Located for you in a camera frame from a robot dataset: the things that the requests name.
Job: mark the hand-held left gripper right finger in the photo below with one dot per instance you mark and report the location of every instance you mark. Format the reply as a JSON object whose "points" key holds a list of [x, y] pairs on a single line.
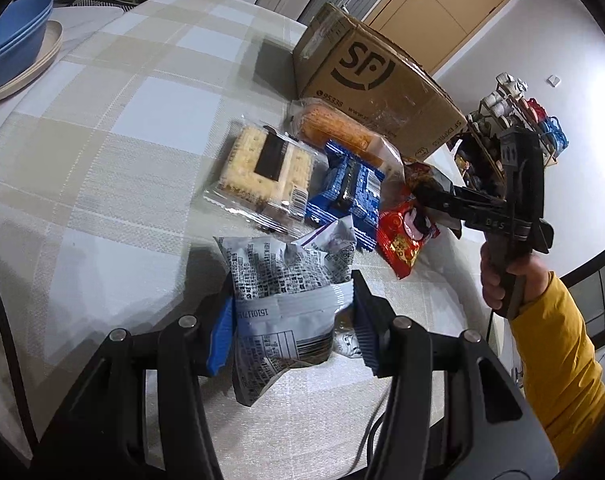
{"points": [[367, 340]]}

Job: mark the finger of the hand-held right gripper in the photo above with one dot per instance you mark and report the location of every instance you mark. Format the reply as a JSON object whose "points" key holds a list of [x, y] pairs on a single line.
{"points": [[457, 200]]}

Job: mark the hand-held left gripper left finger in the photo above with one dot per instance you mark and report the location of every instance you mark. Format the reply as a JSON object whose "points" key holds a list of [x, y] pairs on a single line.
{"points": [[222, 340]]}

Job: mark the crinkled red silver snack bag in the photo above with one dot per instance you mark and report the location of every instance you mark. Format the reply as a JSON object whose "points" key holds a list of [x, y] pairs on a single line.
{"points": [[425, 175]]}

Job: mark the grey printed snack bag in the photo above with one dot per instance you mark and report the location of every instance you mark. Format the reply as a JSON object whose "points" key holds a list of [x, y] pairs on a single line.
{"points": [[282, 310]]}

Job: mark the red cartoon snack bag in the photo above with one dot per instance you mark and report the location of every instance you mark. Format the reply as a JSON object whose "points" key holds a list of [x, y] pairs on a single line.
{"points": [[402, 245]]}

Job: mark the blue cookie packet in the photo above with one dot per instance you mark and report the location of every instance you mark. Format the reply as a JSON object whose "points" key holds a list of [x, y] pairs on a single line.
{"points": [[347, 195]]}

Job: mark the brown cardboard box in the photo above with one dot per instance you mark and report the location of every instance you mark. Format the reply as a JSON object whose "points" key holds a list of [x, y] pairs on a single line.
{"points": [[382, 85]]}

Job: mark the orange bread packet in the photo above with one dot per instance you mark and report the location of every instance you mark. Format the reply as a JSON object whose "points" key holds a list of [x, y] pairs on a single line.
{"points": [[332, 127]]}

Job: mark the clear cracker packet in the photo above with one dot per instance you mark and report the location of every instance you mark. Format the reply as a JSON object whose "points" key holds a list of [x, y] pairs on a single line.
{"points": [[242, 160]]}

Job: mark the person's right forearm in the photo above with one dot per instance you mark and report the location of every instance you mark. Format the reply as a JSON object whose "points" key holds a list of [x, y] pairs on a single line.
{"points": [[557, 360]]}

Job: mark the person's right hand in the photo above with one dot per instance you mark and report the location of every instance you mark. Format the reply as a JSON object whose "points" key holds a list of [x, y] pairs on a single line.
{"points": [[489, 280]]}

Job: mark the assorted shelved shoes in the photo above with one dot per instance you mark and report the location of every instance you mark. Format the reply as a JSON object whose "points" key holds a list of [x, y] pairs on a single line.
{"points": [[504, 107]]}

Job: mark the wooden door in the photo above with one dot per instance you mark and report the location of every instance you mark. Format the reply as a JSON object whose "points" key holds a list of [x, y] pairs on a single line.
{"points": [[457, 10]]}

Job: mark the beige plate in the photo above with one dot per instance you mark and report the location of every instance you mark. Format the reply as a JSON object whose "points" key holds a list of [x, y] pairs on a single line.
{"points": [[47, 60]]}

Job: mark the blue bowl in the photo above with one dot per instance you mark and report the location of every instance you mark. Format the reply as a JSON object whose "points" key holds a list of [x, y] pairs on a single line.
{"points": [[17, 20], [12, 72]]}

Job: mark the black and white patterned rug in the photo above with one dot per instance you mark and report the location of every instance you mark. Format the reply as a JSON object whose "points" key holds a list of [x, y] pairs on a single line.
{"points": [[102, 3]]}

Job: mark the white light switch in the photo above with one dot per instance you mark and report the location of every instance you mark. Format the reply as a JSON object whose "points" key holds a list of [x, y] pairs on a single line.
{"points": [[554, 80]]}

